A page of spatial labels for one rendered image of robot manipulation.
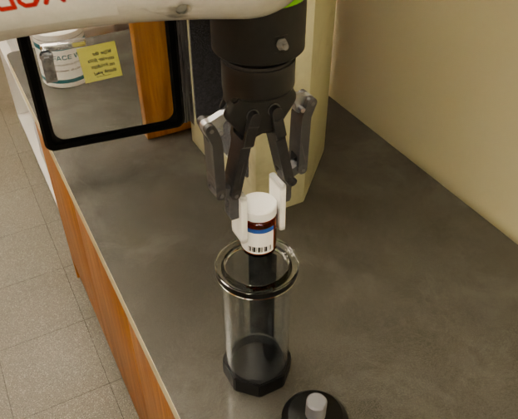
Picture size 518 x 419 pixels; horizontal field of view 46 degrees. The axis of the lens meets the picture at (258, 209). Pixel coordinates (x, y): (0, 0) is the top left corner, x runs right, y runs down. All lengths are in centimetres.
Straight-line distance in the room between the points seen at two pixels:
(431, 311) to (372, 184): 36
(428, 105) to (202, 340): 70
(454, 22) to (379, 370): 67
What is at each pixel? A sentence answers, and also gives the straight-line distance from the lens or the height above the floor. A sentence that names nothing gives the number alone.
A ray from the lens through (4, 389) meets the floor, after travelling 223.
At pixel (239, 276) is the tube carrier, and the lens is 85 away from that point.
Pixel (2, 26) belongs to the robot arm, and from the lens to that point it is 47.
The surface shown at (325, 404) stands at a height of 101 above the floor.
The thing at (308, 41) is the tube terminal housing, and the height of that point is 129.
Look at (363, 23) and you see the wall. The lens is 149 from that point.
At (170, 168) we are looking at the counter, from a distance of 135.
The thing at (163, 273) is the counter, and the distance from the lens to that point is 110.
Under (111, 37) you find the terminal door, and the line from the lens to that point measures 127.
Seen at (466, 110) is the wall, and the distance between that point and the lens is 128.
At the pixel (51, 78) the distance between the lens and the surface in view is 127.
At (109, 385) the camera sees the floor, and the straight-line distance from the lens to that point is 213.
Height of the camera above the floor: 171
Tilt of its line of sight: 39 degrees down
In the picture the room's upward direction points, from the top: straight up
